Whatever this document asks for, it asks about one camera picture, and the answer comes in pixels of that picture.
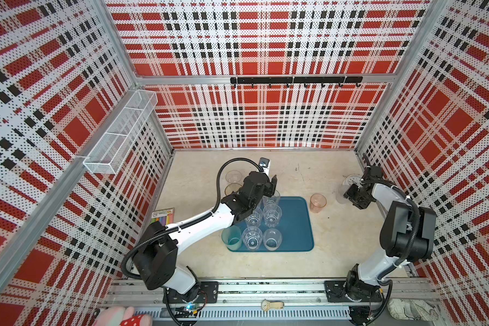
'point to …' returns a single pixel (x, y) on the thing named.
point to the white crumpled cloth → (412, 310)
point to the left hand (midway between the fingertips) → (270, 173)
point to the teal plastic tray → (297, 229)
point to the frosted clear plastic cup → (272, 238)
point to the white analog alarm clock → (350, 180)
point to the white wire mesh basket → (106, 154)
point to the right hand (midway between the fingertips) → (350, 196)
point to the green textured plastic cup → (231, 237)
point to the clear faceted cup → (254, 220)
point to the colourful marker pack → (166, 216)
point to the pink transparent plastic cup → (318, 202)
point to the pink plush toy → (117, 316)
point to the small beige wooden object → (267, 305)
